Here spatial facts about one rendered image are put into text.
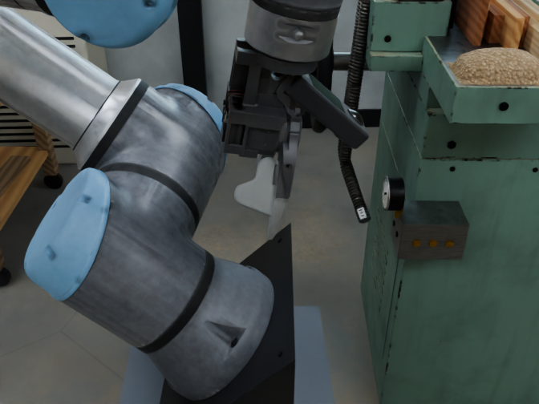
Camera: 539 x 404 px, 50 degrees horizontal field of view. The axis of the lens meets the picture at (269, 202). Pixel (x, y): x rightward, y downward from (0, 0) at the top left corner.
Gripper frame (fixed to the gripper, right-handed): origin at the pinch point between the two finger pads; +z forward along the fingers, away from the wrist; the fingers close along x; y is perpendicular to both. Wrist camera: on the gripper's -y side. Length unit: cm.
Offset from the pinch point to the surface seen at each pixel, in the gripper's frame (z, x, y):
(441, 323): 47, -25, -50
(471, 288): 36, -25, -52
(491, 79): -12.9, -17.9, -32.1
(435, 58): -10.2, -30.4, -28.6
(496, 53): -15.8, -20.9, -33.0
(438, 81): -7.9, -26.6, -28.7
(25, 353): 96, -49, 46
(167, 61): 66, -183, 17
